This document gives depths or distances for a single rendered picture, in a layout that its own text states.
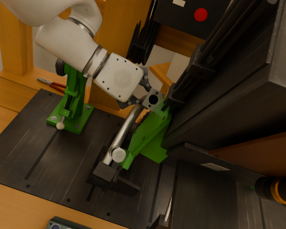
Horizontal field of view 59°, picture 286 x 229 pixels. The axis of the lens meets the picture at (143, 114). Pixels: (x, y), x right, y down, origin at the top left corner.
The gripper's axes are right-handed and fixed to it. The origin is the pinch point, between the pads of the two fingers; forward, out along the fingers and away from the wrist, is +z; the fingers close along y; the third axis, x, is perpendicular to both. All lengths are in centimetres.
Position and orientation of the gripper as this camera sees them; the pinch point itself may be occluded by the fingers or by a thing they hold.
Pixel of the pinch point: (149, 98)
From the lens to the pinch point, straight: 68.7
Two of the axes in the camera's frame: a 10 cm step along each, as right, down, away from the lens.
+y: 5.2, -8.5, 0.7
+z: 8.1, 5.2, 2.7
